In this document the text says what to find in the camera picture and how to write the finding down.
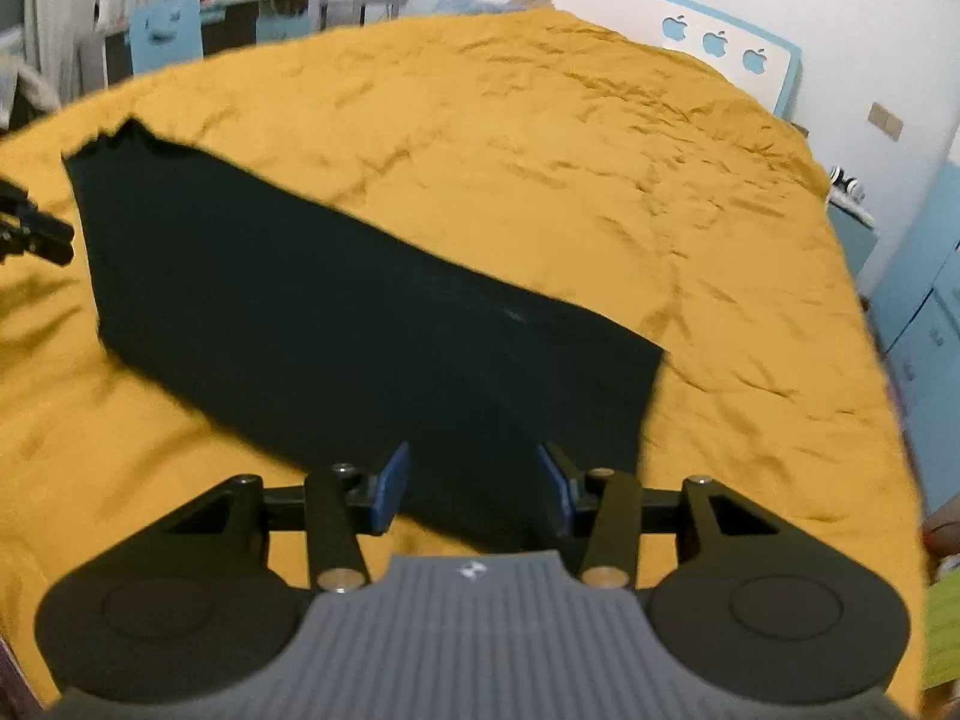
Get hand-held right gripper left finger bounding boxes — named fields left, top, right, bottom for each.
left=150, top=441, right=412, bottom=595

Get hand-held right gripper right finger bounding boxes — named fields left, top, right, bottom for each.
left=537, top=441, right=792, bottom=590

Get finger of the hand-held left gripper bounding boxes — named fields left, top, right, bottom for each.
left=0, top=178, right=76, bottom=266

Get black pants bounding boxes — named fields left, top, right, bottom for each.
left=61, top=117, right=671, bottom=552

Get white curtain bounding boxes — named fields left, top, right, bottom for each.
left=22, top=0, right=100, bottom=100

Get blue chair with face cutout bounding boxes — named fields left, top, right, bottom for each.
left=127, top=0, right=205, bottom=80

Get dark desk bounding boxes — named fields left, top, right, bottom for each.
left=79, top=0, right=325, bottom=102

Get yellow quilted blanket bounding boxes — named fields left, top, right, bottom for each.
left=0, top=7, right=929, bottom=713

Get blue nightstand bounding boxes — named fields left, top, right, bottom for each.
left=825, top=199, right=880, bottom=284

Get grey metal cart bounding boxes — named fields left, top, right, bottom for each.
left=321, top=0, right=400, bottom=32

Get blue wardrobe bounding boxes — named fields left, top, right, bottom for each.
left=870, top=157, right=960, bottom=500

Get white headphones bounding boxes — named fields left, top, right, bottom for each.
left=827, top=165, right=876, bottom=224

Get yellow-green paper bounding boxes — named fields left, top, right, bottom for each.
left=921, top=576, right=960, bottom=691

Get white and blue headboard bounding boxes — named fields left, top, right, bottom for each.
left=442, top=0, right=803, bottom=118

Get blue pillow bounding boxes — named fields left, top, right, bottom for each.
left=450, top=0, right=560, bottom=17

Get beige wall switch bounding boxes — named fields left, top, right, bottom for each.
left=868, top=100, right=905, bottom=141

